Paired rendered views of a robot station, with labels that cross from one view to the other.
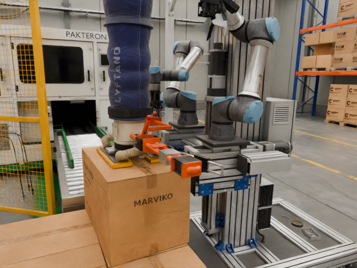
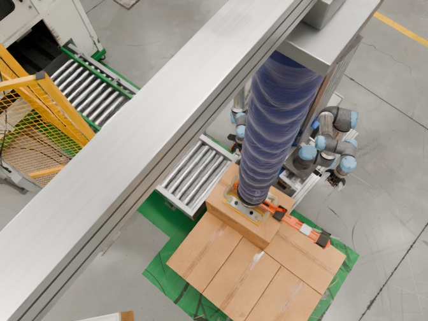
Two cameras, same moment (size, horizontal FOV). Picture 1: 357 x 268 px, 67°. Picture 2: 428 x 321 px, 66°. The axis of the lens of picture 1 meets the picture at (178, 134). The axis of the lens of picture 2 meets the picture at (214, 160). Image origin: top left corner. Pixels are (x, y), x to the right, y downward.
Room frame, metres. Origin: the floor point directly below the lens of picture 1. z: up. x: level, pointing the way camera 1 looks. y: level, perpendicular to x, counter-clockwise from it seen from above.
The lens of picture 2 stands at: (0.87, 0.75, 3.51)
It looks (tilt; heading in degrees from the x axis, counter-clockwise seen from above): 68 degrees down; 338
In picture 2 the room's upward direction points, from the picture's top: 5 degrees counter-clockwise
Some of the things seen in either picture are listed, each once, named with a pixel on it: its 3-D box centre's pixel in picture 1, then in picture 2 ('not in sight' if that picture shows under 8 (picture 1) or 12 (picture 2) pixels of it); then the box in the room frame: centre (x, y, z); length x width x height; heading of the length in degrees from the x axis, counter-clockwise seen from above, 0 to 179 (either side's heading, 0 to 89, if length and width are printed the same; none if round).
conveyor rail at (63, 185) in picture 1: (59, 161); (103, 146); (2.64, 1.22, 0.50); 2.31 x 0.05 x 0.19; 26
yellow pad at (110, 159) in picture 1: (112, 153); (243, 208); (1.36, 0.34, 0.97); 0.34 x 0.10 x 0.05; 29
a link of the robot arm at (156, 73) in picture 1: (154, 74); (241, 132); (1.77, 0.16, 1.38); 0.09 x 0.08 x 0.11; 154
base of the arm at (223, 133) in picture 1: (222, 129); (303, 160); (1.46, -0.24, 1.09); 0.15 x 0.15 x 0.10
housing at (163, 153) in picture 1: (169, 156); (305, 230); (0.99, 0.03, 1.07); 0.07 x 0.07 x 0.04; 29
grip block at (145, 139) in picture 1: (148, 142); (279, 213); (1.18, 0.14, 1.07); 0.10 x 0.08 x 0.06; 119
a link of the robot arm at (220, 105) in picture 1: (224, 108); (307, 154); (1.46, -0.25, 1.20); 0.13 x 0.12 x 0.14; 47
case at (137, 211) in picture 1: (130, 191); (248, 206); (1.39, 0.26, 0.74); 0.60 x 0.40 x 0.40; 29
